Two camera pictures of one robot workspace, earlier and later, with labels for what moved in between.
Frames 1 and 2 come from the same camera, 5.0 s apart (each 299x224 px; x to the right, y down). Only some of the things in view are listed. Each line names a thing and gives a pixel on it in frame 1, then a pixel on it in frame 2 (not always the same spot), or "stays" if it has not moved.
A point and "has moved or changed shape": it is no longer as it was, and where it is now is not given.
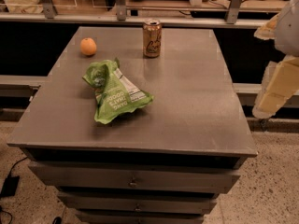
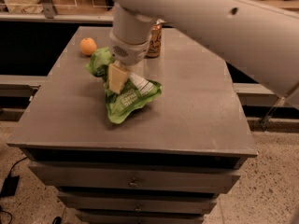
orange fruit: x=88 y=46 stays
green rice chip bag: x=115 y=94 has moved or changed shape
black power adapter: x=9 y=186 stays
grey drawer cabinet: x=163 y=163 stays
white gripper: x=289 y=32 → x=130 y=52
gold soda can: x=151 y=36 stays
